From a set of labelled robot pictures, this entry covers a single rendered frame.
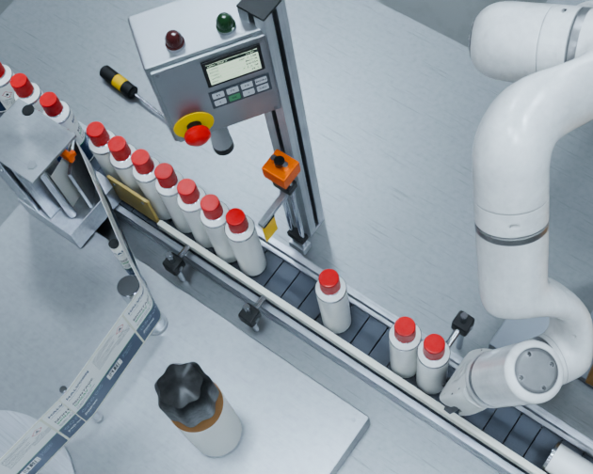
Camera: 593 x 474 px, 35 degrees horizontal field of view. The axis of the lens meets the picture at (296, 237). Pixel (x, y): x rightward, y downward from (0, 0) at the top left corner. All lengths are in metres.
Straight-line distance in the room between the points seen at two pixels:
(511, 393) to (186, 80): 0.60
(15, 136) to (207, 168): 0.42
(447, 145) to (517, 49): 0.72
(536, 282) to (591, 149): 0.74
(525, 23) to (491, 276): 0.31
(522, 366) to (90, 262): 0.88
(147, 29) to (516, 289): 0.58
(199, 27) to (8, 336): 0.78
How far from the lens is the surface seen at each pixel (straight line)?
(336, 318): 1.61
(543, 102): 1.13
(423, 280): 1.77
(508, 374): 1.29
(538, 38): 1.19
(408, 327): 1.47
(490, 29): 1.22
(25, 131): 1.68
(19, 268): 1.87
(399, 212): 1.83
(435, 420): 1.65
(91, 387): 1.62
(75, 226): 1.80
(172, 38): 1.26
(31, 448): 1.61
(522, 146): 1.10
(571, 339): 1.35
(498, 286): 1.21
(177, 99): 1.32
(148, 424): 1.70
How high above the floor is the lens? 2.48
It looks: 65 degrees down
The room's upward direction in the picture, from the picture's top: 14 degrees counter-clockwise
